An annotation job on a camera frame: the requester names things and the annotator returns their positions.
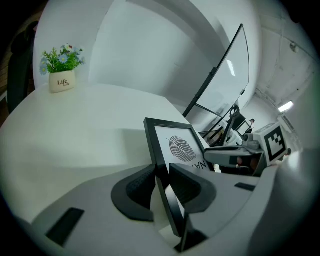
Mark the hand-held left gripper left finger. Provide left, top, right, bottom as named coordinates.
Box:
left=32, top=163, right=176, bottom=256

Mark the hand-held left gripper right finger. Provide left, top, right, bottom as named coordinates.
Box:
left=169, top=162, right=262, bottom=256

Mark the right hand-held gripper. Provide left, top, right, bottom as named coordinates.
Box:
left=203, top=122, right=293, bottom=177

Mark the black framed picture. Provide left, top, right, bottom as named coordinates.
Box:
left=143, top=117, right=216, bottom=238

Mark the white desk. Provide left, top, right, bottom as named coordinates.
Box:
left=0, top=83, right=212, bottom=242

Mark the black computer monitor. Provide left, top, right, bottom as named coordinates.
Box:
left=233, top=115, right=247, bottom=131

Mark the whiteboard on black stand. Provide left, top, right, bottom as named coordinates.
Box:
left=182, top=23, right=251, bottom=131

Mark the ceiling tube light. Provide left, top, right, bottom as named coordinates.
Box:
left=277, top=100, right=295, bottom=112

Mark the small potted flower plant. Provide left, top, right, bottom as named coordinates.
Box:
left=39, top=43, right=86, bottom=94

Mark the black high-back chair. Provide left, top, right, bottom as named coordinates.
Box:
left=6, top=21, right=40, bottom=115

